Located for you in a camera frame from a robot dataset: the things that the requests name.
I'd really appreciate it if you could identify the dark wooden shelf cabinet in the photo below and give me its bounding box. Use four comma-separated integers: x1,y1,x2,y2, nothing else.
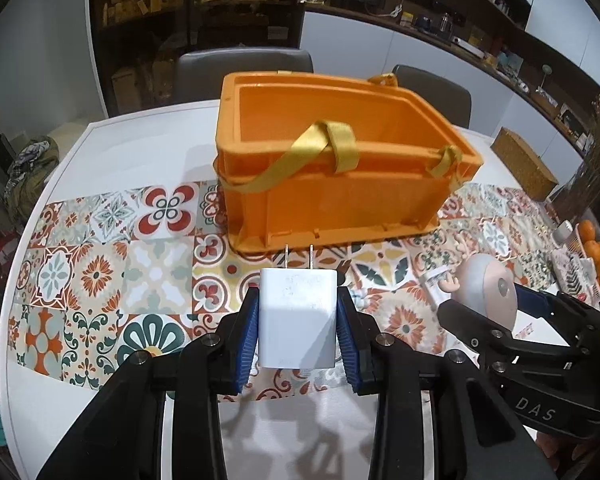
87,0,306,116

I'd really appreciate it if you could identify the white counter cabinet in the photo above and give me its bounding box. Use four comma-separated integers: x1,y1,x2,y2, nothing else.
300,2,588,161

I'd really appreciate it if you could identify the white tape roll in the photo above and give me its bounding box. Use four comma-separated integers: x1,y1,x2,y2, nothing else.
551,220,576,246

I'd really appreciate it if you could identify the white fruit basket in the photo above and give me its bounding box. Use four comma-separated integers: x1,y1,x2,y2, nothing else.
565,222,600,301

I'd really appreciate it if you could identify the white charger plug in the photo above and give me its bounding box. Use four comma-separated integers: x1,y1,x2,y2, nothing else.
257,244,342,371

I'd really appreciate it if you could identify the pile of oranges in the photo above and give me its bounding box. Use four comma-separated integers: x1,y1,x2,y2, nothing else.
577,219,600,291

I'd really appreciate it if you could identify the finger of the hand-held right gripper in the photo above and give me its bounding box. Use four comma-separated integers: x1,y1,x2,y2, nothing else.
437,300,512,357
512,282,600,327

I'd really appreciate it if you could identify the woven wicker box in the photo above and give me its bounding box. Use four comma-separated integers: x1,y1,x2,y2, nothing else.
491,126,560,201

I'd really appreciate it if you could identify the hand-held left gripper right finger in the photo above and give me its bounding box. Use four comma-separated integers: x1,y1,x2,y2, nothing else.
336,287,561,480

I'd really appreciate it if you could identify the pink round antler night light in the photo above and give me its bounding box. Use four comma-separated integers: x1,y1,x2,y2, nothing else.
442,252,520,333

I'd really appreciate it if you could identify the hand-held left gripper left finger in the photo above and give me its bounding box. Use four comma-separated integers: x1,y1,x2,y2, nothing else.
37,285,261,480

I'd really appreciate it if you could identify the white round stool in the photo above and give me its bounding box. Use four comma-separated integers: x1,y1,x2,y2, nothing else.
50,120,88,150

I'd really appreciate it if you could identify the tile patterned tablecloth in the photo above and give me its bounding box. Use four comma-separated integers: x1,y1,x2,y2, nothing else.
0,97,600,480

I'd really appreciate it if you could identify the floral fabric bag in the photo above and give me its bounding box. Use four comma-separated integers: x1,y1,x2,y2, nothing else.
5,137,61,221

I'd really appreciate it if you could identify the grey chair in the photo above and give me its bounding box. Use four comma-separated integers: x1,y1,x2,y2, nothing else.
172,47,315,111
390,64,473,128

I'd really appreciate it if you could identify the orange plastic crate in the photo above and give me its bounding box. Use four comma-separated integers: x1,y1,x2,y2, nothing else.
212,71,483,256

